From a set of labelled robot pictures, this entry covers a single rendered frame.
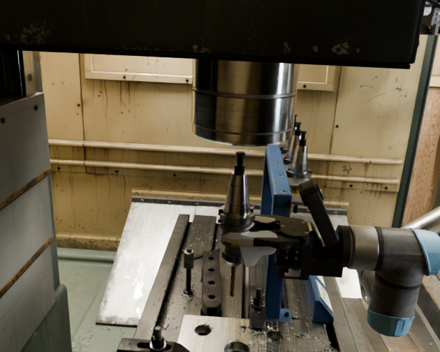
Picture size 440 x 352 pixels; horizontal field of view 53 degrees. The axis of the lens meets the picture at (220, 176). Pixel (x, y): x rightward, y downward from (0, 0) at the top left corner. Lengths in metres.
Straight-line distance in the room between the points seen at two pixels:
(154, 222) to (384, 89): 1.02
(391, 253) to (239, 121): 0.34
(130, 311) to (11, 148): 0.83
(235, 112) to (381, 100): 1.21
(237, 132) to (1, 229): 0.50
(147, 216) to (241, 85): 1.27
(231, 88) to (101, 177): 1.33
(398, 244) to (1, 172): 0.69
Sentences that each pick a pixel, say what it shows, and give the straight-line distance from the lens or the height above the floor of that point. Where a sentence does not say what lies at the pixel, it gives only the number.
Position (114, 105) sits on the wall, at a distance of 1.79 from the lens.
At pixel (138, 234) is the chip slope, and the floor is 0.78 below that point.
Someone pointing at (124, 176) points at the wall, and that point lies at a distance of 1.85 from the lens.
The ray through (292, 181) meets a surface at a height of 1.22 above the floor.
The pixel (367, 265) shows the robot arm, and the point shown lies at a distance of 0.77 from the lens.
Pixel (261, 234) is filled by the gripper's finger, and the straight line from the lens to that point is 0.72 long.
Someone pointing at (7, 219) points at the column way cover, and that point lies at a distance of 0.92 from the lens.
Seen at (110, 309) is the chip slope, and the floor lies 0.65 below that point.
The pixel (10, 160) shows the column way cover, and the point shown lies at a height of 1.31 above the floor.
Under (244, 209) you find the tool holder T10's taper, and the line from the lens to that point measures 0.72.
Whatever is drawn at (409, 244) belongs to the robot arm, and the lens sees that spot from 0.78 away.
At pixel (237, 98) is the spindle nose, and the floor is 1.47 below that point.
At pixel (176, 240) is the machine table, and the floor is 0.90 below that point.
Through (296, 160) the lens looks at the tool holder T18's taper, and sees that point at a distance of 1.11.
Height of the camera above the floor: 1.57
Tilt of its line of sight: 19 degrees down
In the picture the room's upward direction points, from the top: 3 degrees clockwise
